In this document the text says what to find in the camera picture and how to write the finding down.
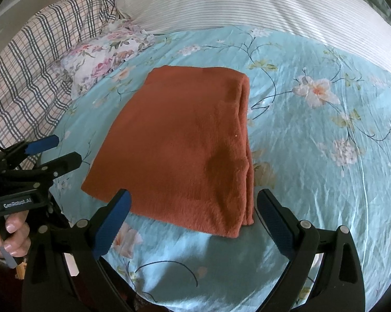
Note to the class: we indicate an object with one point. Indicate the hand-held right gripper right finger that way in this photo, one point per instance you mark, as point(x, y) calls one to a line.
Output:
point(275, 224)

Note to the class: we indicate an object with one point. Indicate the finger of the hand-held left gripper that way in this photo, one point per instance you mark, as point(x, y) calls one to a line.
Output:
point(42, 144)
point(65, 162)

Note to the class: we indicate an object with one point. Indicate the person's left hand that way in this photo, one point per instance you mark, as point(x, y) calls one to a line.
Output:
point(18, 234)

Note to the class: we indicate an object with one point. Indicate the plaid checked blanket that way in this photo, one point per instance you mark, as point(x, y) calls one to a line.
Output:
point(36, 55)

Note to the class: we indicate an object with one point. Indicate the white striped pillow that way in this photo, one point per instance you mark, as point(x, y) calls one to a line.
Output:
point(247, 0)

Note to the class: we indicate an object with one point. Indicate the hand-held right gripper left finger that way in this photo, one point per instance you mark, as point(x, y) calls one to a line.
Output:
point(112, 224)

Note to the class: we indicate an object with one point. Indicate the light blue floral bed sheet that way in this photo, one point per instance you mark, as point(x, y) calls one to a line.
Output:
point(312, 169)

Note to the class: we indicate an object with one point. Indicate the rust orange knit sweater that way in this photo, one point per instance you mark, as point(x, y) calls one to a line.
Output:
point(182, 143)

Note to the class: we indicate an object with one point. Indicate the floral pink white pillow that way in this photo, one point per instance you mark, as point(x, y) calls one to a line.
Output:
point(101, 58)

